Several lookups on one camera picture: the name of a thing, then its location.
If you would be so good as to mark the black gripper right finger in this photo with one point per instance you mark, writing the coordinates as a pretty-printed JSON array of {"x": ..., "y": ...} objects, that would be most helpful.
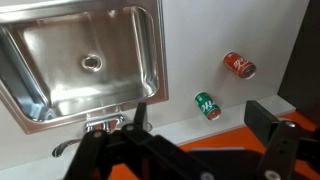
[{"x": 280, "y": 146}]

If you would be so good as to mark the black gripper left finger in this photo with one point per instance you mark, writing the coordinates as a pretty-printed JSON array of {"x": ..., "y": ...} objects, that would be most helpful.
[{"x": 96, "y": 150}]

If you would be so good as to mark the orange soda can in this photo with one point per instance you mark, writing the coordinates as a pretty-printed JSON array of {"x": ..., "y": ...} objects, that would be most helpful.
[{"x": 239, "y": 65}]

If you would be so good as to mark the green soda can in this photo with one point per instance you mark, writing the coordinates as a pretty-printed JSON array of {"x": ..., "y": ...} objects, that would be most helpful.
[{"x": 207, "y": 106}]

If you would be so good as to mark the stainless steel sink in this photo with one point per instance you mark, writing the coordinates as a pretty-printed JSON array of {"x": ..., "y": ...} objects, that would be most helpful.
[{"x": 83, "y": 63}]

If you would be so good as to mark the dark wood cabinet panel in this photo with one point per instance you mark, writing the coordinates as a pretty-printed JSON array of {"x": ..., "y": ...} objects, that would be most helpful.
[{"x": 301, "y": 60}]

